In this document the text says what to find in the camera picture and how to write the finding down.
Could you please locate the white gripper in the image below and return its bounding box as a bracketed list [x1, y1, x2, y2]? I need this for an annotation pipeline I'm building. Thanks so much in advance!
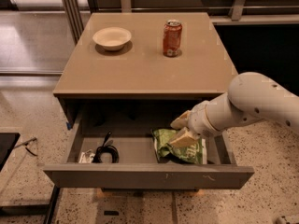
[168, 101, 221, 147]

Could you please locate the green jalapeno chip bag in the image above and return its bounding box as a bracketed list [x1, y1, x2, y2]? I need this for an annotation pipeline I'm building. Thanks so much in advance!
[151, 129, 207, 164]

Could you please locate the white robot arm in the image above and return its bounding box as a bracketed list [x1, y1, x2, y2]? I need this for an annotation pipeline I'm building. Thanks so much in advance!
[169, 72, 299, 147]

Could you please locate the grey cabinet counter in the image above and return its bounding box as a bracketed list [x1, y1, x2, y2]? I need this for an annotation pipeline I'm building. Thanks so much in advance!
[52, 11, 249, 131]

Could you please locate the open grey top drawer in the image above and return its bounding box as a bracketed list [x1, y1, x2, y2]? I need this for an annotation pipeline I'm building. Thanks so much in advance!
[43, 109, 254, 190]

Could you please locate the orange soda can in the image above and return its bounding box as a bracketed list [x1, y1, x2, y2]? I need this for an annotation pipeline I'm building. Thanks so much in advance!
[163, 20, 182, 57]

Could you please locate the white crumpled wrapper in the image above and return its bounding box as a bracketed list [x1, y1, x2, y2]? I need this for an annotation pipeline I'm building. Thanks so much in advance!
[78, 149, 95, 163]

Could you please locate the white paper bowl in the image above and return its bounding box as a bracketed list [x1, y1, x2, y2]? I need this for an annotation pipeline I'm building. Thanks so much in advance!
[93, 27, 132, 51]

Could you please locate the black table with metal legs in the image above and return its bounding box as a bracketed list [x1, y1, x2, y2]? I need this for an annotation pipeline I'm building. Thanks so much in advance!
[0, 133, 60, 224]

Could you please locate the black coiled cable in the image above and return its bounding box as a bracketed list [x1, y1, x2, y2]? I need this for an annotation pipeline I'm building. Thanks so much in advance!
[92, 131, 120, 164]

